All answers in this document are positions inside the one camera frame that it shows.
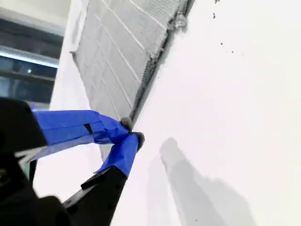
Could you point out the grey striped square towel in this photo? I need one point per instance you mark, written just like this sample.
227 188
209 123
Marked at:
117 58

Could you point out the dark background shelf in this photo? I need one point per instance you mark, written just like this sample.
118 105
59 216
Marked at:
26 77

